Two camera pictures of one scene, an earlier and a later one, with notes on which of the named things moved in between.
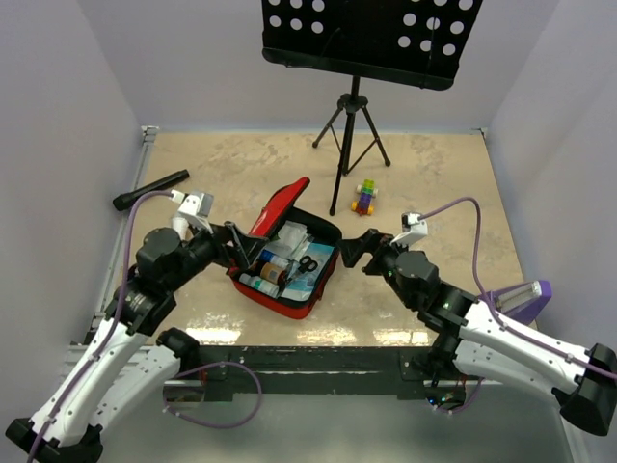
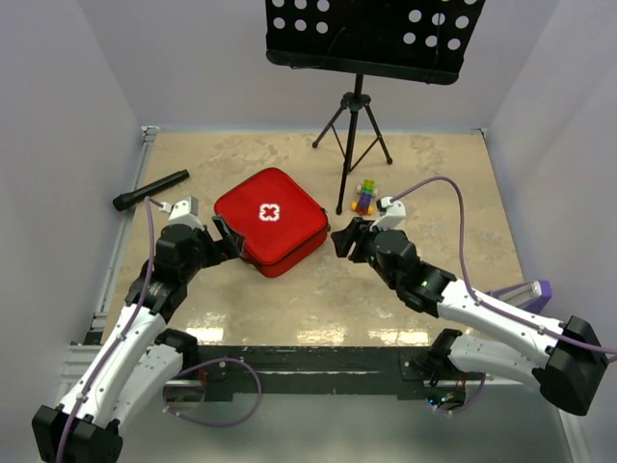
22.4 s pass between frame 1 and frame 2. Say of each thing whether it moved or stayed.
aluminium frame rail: stayed
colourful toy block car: stayed
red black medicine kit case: moved
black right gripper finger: moved
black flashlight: stayed
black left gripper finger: moved
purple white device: stayed
